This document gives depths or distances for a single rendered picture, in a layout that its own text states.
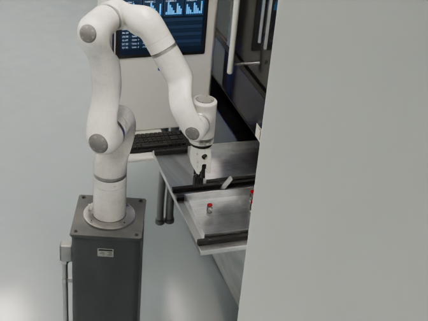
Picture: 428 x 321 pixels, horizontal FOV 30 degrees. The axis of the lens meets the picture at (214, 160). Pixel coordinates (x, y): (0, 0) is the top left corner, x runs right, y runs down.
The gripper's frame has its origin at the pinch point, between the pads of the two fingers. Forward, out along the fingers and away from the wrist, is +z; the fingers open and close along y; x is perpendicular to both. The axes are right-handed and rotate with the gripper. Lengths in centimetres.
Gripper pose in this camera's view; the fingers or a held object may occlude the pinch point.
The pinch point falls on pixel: (197, 180)
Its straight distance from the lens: 276.5
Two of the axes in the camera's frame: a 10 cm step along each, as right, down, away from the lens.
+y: -3.0, -5.1, 8.0
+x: -9.5, 0.9, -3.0
